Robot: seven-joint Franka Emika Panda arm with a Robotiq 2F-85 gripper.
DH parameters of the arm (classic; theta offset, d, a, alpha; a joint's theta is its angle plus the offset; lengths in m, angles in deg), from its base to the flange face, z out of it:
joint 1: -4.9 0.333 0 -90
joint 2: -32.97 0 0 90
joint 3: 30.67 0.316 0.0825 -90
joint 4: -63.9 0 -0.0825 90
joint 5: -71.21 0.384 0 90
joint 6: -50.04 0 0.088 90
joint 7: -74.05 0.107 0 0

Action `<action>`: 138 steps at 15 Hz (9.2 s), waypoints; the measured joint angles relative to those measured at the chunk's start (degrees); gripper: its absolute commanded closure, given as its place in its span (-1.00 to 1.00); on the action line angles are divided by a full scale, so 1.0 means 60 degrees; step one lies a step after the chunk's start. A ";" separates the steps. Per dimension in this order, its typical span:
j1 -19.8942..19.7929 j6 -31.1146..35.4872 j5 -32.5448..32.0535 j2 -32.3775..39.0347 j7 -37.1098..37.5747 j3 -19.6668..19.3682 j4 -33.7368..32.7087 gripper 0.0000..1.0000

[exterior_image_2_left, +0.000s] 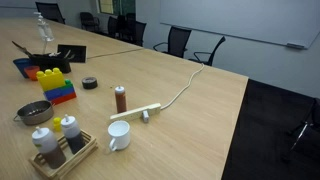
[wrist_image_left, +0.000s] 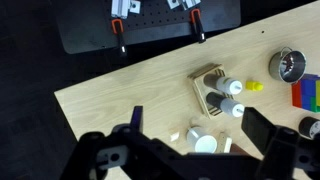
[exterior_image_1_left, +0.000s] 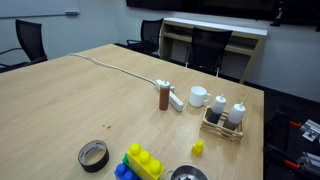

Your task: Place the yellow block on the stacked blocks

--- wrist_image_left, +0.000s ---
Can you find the aluminium bracket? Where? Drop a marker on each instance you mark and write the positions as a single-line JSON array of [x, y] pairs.
[[121, 8], [185, 4]]

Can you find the white mug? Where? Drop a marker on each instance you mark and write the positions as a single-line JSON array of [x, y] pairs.
[[201, 141]]

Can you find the orange black clamp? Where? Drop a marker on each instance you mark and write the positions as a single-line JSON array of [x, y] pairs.
[[195, 15], [118, 30]]

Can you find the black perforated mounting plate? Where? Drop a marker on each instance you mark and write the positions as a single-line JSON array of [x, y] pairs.
[[85, 25]]

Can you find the stacked colourful blocks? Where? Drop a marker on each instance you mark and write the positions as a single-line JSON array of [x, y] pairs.
[[306, 93]]

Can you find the dark sauce squeeze bottle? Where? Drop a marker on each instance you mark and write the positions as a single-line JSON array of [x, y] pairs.
[[227, 105]]

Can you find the wooden condiment crate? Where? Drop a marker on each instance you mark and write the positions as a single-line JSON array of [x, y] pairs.
[[201, 90]]

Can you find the brown sauce squeeze bottle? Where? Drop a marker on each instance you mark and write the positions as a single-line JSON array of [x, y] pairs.
[[224, 84]]

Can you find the black tape roll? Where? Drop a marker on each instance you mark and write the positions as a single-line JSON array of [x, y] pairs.
[[309, 127]]

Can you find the orange black clamp right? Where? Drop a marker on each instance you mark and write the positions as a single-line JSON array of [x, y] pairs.
[[195, 15]]

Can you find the white power strip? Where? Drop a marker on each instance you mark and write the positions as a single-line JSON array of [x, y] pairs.
[[224, 143]]

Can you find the aluminium bracket right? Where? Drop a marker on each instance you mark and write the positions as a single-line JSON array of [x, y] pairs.
[[185, 4]]

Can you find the small yellow block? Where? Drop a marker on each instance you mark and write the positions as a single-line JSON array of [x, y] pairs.
[[254, 86]]

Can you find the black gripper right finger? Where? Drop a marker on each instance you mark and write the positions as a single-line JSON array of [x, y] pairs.
[[257, 128]]

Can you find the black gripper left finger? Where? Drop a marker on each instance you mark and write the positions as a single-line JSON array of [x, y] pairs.
[[137, 118]]

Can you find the small steel pot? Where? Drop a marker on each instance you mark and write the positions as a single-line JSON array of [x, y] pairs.
[[287, 65]]

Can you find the orange black clamp left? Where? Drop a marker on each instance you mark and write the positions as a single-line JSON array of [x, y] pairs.
[[118, 30]]

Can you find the aluminium bracket left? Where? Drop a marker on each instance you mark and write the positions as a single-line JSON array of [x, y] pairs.
[[121, 8]]

